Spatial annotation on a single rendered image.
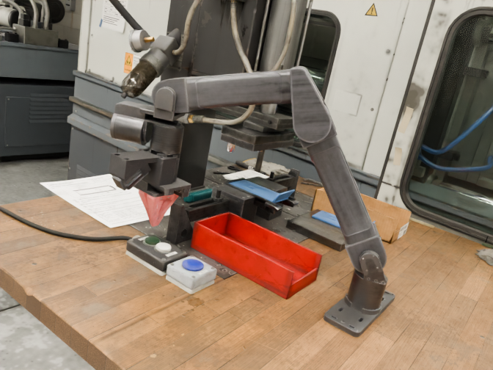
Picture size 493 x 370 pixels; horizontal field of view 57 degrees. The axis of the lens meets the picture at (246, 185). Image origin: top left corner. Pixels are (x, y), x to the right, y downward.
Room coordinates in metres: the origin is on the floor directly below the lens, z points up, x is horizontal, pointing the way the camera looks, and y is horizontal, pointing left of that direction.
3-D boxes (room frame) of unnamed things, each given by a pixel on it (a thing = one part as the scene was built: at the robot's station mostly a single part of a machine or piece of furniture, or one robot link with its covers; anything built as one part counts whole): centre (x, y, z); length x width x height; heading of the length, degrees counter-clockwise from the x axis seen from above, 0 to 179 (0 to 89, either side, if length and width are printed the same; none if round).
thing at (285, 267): (0.88, -0.04, 0.93); 0.25 x 0.12 x 0.06; 57
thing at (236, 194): (1.14, -0.02, 0.98); 0.20 x 0.10 x 0.01; 147
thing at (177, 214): (0.93, 0.12, 0.95); 0.06 x 0.03 x 0.09; 147
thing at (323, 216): (1.17, -0.28, 0.93); 0.15 x 0.07 x 0.03; 61
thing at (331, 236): (1.14, -0.24, 0.91); 0.17 x 0.16 x 0.02; 147
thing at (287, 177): (1.30, -0.09, 0.95); 0.15 x 0.03 x 0.10; 147
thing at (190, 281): (0.76, 0.07, 0.90); 0.07 x 0.07 x 0.06; 57
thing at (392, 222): (1.27, -0.34, 0.93); 0.25 x 0.13 x 0.08; 57
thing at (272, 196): (1.10, -0.04, 1.00); 0.15 x 0.07 x 0.03; 57
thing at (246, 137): (1.16, 0.05, 1.22); 0.26 x 0.18 x 0.30; 57
